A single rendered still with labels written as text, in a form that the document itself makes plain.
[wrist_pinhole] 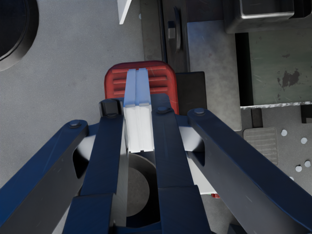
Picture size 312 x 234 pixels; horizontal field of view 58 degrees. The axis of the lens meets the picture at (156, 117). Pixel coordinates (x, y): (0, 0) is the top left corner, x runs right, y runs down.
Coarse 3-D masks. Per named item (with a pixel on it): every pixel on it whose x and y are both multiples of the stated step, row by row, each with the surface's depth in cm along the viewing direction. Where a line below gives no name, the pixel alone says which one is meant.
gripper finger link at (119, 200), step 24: (120, 120) 14; (96, 144) 12; (120, 144) 12; (96, 168) 10; (120, 168) 11; (96, 192) 9; (120, 192) 10; (72, 216) 8; (96, 216) 8; (120, 216) 10
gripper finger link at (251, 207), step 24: (192, 120) 13; (216, 120) 13; (216, 144) 11; (240, 144) 11; (216, 168) 12; (240, 168) 10; (264, 168) 10; (216, 192) 12; (240, 192) 10; (264, 192) 9; (288, 192) 9; (240, 216) 10; (264, 216) 9; (288, 216) 8
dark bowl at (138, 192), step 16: (144, 160) 93; (128, 176) 99; (144, 176) 99; (80, 192) 93; (128, 192) 99; (144, 192) 99; (128, 208) 99; (144, 208) 99; (128, 224) 97; (144, 224) 95
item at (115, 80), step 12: (156, 60) 23; (108, 72) 23; (120, 72) 23; (156, 72) 23; (168, 72) 23; (108, 84) 23; (120, 84) 23; (156, 84) 23; (168, 84) 23; (108, 96) 23; (120, 96) 23
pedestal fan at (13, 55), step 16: (0, 0) 94; (16, 0) 94; (32, 0) 96; (0, 16) 94; (16, 16) 94; (32, 16) 95; (0, 32) 94; (16, 32) 94; (32, 32) 96; (0, 48) 94; (16, 48) 94; (0, 64) 95
